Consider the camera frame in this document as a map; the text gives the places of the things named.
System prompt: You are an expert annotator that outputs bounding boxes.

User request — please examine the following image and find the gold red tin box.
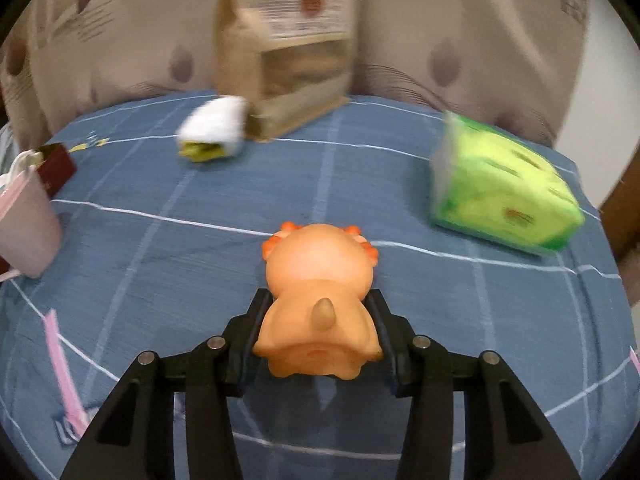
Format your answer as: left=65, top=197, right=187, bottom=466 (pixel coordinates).
left=36, top=143, right=76, bottom=198

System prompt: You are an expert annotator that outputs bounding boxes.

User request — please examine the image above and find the beige leaf print curtain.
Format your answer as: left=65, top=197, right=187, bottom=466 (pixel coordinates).
left=1, top=0, right=588, bottom=150

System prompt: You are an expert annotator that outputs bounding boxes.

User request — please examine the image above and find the green tissue pack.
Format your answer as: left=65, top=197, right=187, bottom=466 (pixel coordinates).
left=430, top=112, right=585, bottom=255

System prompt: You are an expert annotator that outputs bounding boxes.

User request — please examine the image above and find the brown kraft paper bag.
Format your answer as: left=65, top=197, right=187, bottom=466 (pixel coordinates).
left=214, top=0, right=360, bottom=141

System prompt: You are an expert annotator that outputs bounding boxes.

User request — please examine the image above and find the white fluffy sock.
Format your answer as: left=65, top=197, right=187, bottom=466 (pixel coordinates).
left=176, top=96, right=247, bottom=162

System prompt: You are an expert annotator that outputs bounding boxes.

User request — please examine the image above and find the orange rubber toy animal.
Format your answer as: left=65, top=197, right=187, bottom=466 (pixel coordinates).
left=253, top=222, right=383, bottom=380

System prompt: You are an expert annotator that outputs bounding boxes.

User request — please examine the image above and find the white spoon in mug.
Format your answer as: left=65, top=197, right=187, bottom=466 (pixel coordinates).
left=0, top=150, right=43, bottom=188

